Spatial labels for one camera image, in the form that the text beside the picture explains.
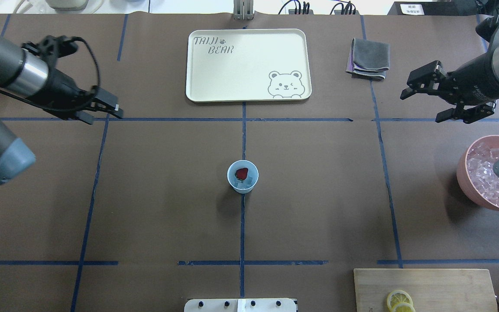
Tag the aluminium frame post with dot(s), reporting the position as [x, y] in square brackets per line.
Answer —
[243, 10]

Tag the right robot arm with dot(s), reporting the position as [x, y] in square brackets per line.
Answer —
[472, 89]

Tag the cream bear serving tray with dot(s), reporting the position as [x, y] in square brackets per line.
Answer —
[247, 65]

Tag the light blue plastic cup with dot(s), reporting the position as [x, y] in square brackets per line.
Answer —
[252, 171]

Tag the lemon slice front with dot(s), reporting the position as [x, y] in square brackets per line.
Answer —
[397, 296]

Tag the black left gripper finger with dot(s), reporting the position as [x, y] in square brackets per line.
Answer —
[104, 101]
[83, 117]

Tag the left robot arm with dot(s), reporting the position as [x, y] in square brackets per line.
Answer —
[29, 74]

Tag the clear ice cubes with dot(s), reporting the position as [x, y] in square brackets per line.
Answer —
[246, 184]

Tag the wooden cutting board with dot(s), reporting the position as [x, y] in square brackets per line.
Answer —
[432, 290]

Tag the folded grey cloth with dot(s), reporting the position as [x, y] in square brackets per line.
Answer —
[368, 59]

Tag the lemon slice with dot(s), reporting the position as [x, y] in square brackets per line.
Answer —
[397, 296]
[403, 307]

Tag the red strawberry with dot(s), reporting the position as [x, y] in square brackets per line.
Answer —
[241, 174]

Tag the pink bowl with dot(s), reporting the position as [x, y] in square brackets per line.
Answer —
[466, 182]

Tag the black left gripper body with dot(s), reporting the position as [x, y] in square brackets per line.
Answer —
[62, 88]

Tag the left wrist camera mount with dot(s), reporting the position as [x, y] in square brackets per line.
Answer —
[51, 48]

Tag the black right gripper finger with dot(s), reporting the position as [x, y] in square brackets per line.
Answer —
[427, 79]
[468, 116]

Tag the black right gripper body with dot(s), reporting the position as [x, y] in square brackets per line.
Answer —
[471, 85]

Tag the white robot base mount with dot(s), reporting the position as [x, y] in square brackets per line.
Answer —
[242, 305]

